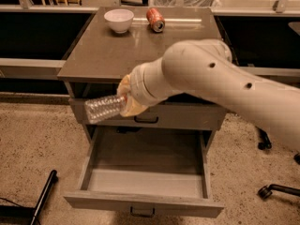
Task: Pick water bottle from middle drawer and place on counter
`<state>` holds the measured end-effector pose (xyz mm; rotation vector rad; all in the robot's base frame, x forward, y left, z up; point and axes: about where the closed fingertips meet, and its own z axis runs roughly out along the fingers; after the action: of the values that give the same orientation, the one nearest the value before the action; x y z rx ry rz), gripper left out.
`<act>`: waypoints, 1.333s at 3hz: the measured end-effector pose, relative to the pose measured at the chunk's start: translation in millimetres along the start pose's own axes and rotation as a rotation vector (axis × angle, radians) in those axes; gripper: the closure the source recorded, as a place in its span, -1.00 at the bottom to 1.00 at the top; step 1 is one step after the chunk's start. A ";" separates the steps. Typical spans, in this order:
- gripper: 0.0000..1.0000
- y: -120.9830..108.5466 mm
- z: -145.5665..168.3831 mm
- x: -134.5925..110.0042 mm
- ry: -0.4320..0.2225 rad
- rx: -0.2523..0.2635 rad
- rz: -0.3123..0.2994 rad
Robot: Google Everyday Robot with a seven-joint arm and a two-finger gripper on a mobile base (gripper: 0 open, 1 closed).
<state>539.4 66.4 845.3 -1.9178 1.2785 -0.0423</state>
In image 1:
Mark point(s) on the closed grey top drawer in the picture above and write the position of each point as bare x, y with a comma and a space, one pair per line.
171, 115

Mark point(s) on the open grey middle drawer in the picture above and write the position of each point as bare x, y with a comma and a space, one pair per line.
146, 172

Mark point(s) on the white ceramic bowl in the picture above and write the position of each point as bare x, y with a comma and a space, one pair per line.
119, 20

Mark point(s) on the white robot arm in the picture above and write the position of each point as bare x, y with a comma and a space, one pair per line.
204, 69

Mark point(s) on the grey drawer cabinet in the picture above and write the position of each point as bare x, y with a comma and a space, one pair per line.
79, 92

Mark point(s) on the black stand leg left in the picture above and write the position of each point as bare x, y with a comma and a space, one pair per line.
31, 214

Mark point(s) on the clear plastic water bottle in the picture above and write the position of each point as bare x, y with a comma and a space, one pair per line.
103, 108

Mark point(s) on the red soda can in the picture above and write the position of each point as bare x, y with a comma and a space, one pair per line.
156, 20

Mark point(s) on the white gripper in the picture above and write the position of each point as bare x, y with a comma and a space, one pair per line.
135, 84

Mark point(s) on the metal railing frame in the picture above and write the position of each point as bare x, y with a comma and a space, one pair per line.
31, 67

